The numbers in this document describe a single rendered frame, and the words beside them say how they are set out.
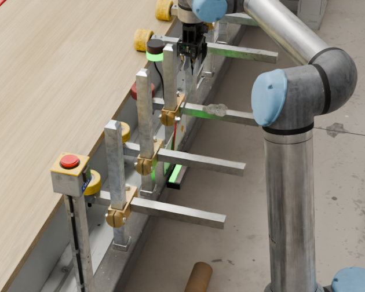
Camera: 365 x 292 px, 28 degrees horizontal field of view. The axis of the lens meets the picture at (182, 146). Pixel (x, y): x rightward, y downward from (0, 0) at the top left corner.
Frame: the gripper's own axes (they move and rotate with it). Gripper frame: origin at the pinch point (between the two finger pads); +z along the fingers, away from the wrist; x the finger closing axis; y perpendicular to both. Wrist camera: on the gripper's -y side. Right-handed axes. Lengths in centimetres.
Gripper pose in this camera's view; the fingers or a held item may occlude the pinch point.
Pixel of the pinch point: (193, 70)
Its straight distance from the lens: 238.0
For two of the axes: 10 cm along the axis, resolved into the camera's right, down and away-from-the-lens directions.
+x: 9.6, 1.7, -2.2
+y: -2.8, 5.9, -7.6
